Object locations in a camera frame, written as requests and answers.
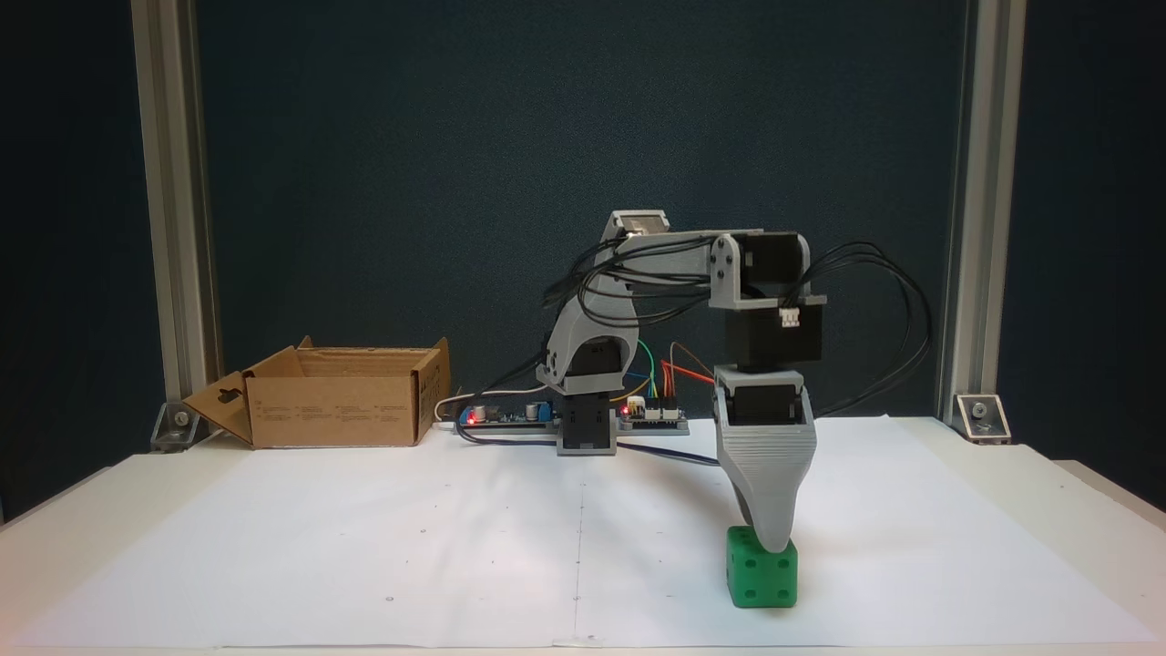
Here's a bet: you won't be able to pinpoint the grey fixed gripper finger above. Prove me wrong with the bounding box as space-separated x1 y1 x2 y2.
718 426 816 554

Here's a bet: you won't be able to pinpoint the circuit board with white connectors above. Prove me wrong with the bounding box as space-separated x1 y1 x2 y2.
619 396 690 436

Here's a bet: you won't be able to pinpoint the black cable on table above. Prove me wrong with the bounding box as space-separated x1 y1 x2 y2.
455 401 722 467

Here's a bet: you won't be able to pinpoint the black arm motor wires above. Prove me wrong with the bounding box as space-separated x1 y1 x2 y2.
544 232 932 420

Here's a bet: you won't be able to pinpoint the aluminium frame post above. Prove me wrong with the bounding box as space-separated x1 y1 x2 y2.
936 0 1028 425
130 0 222 429

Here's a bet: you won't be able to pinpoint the green dice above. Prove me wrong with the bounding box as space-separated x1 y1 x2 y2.
726 527 799 610

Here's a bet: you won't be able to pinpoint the metal corner bracket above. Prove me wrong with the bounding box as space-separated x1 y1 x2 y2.
954 394 1012 445
150 401 224 452

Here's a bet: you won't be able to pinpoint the dark moving gripper finger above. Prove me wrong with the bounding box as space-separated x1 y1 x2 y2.
731 474 762 537

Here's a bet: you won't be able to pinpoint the orange red wires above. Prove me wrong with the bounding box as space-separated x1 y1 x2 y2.
660 360 717 404

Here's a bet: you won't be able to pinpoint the open cardboard box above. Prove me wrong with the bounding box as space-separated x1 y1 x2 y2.
182 335 452 449

